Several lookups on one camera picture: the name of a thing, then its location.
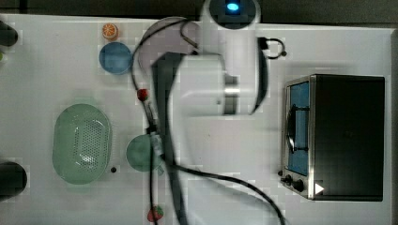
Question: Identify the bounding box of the green oval strainer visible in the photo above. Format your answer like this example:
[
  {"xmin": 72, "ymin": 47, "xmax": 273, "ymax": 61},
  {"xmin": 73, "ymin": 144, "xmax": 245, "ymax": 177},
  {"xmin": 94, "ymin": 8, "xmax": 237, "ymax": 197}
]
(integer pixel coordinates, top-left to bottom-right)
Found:
[{"xmin": 52, "ymin": 103, "xmax": 112, "ymax": 185}]

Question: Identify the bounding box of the round grey plate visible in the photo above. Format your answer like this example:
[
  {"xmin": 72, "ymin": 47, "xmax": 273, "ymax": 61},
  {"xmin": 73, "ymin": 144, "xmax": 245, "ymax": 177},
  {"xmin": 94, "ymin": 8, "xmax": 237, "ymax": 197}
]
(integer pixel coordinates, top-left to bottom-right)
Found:
[{"xmin": 137, "ymin": 17, "xmax": 200, "ymax": 75}]

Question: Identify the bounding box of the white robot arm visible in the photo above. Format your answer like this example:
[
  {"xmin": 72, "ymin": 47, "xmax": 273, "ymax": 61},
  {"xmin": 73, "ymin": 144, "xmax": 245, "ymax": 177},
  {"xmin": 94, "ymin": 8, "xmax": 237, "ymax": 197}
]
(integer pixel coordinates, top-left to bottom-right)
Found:
[{"xmin": 151, "ymin": 0, "xmax": 268, "ymax": 225}]

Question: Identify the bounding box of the blue bowl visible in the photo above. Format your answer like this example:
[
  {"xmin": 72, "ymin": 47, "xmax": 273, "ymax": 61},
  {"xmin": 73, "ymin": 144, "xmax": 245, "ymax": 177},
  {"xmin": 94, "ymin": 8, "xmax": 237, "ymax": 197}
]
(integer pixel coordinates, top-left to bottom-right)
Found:
[{"xmin": 99, "ymin": 42, "xmax": 132, "ymax": 75}]

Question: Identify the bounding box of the silver toaster oven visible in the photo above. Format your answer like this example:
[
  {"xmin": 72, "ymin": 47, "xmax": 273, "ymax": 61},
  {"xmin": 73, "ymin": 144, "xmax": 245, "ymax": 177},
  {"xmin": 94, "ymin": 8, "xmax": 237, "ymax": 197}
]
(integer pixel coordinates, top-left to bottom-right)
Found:
[{"xmin": 279, "ymin": 74, "xmax": 385, "ymax": 202}]

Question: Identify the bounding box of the black cylinder container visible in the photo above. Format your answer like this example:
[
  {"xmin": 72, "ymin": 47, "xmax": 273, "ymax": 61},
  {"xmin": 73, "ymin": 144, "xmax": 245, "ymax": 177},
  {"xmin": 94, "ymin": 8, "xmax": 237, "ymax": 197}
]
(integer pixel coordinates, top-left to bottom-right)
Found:
[{"xmin": 0, "ymin": 161, "xmax": 27, "ymax": 202}]

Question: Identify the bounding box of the orange slice toy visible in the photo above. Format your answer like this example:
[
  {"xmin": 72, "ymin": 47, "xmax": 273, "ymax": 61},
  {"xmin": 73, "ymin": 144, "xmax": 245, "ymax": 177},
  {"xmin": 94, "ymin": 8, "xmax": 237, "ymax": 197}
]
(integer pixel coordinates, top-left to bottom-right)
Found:
[{"xmin": 102, "ymin": 22, "xmax": 119, "ymax": 41}]

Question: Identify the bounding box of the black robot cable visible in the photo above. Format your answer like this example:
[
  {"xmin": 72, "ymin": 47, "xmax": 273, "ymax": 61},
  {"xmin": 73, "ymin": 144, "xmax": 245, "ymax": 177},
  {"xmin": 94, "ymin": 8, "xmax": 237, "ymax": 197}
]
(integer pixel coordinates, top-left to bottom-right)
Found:
[{"xmin": 130, "ymin": 18, "xmax": 287, "ymax": 225}]

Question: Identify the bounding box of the red strawberry toy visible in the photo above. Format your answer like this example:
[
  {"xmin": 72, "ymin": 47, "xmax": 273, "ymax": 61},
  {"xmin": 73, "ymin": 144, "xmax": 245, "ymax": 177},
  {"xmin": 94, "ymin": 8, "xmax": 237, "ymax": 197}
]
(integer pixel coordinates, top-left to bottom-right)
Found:
[
  {"xmin": 146, "ymin": 205, "xmax": 164, "ymax": 223},
  {"xmin": 137, "ymin": 88, "xmax": 149, "ymax": 102}
]

